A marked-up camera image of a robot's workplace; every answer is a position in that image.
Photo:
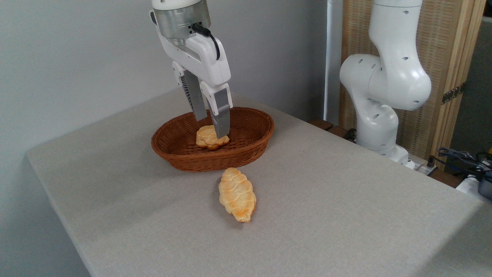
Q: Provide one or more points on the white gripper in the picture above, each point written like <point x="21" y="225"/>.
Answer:
<point x="207" y="57"/>

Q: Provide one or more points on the long golden croissant bread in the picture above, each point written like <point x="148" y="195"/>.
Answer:
<point x="236" y="194"/>

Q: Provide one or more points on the small golden bread roll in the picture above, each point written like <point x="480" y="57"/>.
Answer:
<point x="206" y="139"/>

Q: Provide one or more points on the brown woven wicker basket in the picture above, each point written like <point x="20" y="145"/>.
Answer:
<point x="180" y="148"/>

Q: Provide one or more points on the white vertical pole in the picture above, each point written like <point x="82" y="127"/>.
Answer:
<point x="333" y="57"/>

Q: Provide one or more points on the white power strip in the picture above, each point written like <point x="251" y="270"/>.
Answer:
<point x="421" y="166"/>

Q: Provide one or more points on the wooden woven folding screen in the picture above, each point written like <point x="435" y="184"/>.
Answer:
<point x="446" y="50"/>

